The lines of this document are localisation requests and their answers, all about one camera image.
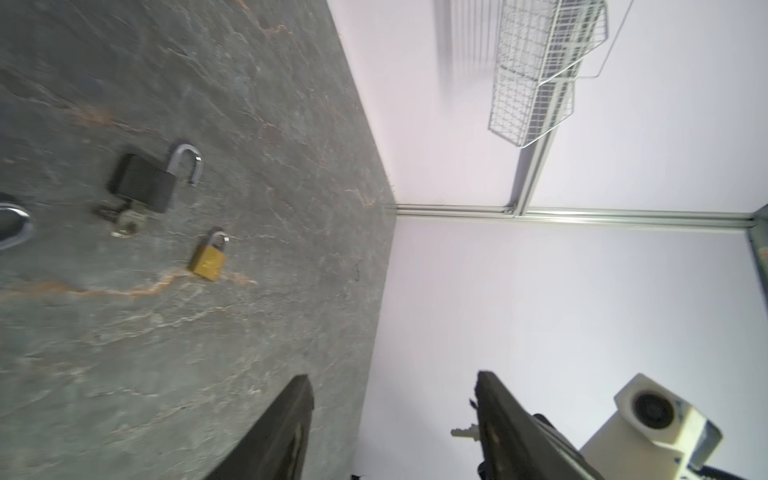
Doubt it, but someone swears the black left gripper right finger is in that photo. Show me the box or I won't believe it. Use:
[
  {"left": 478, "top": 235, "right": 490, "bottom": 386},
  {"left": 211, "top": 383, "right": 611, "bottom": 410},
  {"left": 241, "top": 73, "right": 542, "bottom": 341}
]
[{"left": 475, "top": 371, "right": 602, "bottom": 480}]

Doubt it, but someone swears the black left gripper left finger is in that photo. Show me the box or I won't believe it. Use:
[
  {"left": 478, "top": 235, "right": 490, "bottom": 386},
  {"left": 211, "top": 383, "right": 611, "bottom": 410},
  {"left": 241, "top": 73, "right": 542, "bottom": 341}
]
[{"left": 207, "top": 374, "right": 314, "bottom": 480}]

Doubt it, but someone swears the silver key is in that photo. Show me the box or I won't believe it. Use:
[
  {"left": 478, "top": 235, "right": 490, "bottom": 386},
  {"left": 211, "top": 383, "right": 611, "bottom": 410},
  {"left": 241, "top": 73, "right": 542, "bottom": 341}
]
[
  {"left": 450, "top": 424, "right": 480, "bottom": 442},
  {"left": 93, "top": 201, "right": 148, "bottom": 238}
]

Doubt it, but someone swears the dark grey padlock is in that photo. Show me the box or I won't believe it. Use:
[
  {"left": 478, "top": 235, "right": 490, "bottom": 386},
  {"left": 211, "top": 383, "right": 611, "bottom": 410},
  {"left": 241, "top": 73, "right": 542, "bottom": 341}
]
[{"left": 107, "top": 143, "right": 203, "bottom": 214}]

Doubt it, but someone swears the brass padlock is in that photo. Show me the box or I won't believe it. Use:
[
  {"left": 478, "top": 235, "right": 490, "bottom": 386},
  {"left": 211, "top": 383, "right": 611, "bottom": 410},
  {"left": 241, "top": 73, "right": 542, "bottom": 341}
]
[{"left": 188, "top": 228, "right": 230, "bottom": 281}]

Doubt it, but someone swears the aluminium horizontal back bar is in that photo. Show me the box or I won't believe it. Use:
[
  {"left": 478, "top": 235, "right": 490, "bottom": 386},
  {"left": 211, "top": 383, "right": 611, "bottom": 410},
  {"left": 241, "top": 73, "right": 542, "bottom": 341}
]
[{"left": 507, "top": 130, "right": 556, "bottom": 217}]

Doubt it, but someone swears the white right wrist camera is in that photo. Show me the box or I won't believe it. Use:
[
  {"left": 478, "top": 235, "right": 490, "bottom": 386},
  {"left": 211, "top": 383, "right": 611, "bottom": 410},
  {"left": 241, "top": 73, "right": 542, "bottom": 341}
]
[{"left": 580, "top": 373, "right": 723, "bottom": 480}]

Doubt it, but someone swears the aluminium frame corner post right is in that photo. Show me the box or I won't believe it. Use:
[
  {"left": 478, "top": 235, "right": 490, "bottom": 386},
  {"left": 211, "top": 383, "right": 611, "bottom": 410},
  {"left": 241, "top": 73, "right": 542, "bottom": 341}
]
[{"left": 396, "top": 204, "right": 758, "bottom": 230}]

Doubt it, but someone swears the long white wire basket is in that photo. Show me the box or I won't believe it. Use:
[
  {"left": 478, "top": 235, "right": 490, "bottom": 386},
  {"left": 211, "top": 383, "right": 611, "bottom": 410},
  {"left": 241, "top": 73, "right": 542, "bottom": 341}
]
[{"left": 489, "top": 1, "right": 608, "bottom": 148}]

